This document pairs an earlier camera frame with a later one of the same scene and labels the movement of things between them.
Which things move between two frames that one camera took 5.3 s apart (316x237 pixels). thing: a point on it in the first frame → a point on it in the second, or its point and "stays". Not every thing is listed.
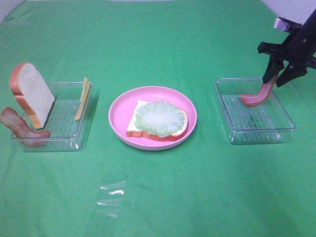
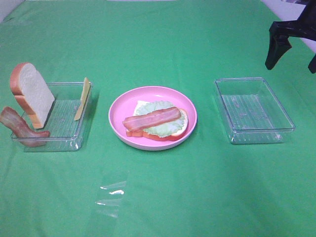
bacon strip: [21, 130] stays
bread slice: [134, 130] stays
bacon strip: [257, 98] → [164, 115]
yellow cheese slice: [86, 87] stays
